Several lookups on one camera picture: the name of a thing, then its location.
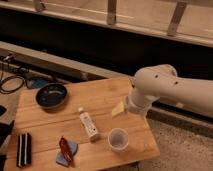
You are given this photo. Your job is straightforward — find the dark blue bowl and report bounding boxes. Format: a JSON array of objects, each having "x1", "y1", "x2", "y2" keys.
[{"x1": 36, "y1": 83, "x2": 68, "y2": 109}]

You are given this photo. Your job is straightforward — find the metal railing beam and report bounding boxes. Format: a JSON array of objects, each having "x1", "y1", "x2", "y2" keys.
[{"x1": 0, "y1": 0, "x2": 213, "y2": 48}]

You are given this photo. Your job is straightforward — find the red foil wrapped item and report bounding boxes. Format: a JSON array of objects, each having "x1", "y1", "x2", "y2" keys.
[{"x1": 59, "y1": 137, "x2": 73, "y2": 164}]

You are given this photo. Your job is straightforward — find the black white striped block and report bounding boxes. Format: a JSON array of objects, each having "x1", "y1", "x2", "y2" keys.
[{"x1": 16, "y1": 133, "x2": 32, "y2": 168}]

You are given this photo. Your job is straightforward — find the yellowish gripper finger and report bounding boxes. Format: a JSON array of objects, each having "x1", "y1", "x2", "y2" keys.
[{"x1": 112, "y1": 102, "x2": 125, "y2": 117}]

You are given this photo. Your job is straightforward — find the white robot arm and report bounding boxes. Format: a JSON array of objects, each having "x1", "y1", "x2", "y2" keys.
[{"x1": 112, "y1": 64, "x2": 213, "y2": 118}]

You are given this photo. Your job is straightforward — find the wooden table board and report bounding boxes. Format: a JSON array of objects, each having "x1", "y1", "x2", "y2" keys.
[{"x1": 4, "y1": 77, "x2": 159, "y2": 171}]

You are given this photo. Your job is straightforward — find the blue object behind table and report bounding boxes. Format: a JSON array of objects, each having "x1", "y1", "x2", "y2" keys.
[{"x1": 29, "y1": 79, "x2": 47, "y2": 89}]

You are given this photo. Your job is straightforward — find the black cable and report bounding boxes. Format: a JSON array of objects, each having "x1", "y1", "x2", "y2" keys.
[{"x1": 0, "y1": 54, "x2": 31, "y2": 95}]

